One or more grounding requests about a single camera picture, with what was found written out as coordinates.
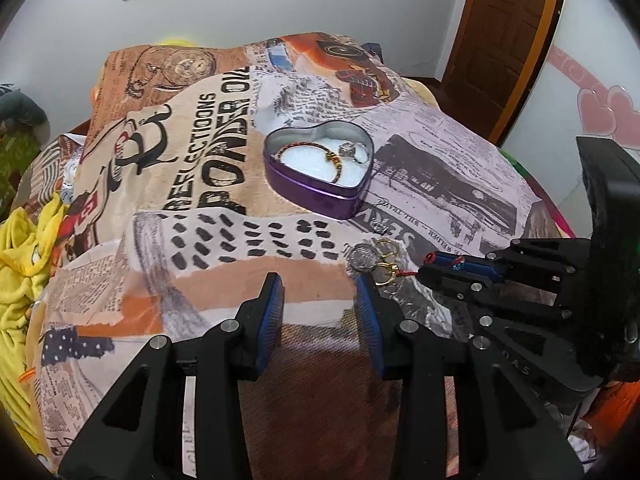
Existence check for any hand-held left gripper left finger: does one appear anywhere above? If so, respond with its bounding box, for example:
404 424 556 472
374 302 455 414
57 272 286 480

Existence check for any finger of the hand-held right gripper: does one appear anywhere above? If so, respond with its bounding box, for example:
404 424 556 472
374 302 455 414
418 266 596 378
431 238 595 288

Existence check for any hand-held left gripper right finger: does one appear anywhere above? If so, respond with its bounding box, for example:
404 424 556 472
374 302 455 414
352 272 586 480

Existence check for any red cord gold charm bracelet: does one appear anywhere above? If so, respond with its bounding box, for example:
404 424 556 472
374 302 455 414
376 252 467 287

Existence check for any purple heart-shaped tin box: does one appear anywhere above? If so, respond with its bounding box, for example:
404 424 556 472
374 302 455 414
263 121 375 221

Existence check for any printed blanket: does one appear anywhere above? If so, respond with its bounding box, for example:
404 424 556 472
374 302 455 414
25 32 576 480

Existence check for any orange cloth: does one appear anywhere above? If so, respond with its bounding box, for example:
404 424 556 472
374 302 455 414
582 380 640 443

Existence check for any brown wooden door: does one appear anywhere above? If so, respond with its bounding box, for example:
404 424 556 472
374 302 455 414
442 0 568 146

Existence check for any yellow fleece blanket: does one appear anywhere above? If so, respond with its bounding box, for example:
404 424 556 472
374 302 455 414
0 197 68 461

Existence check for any green patterned cloth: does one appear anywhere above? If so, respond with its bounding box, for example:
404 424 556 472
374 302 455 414
0 130 42 221

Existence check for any silver ring on blanket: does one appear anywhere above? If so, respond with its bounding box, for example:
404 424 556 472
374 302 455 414
350 243 377 273

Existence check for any pink heart wall sticker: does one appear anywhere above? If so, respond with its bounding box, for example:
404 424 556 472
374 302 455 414
550 44 636 137

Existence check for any gold and red braided bracelet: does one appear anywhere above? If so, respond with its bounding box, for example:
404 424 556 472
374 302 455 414
277 142 346 183

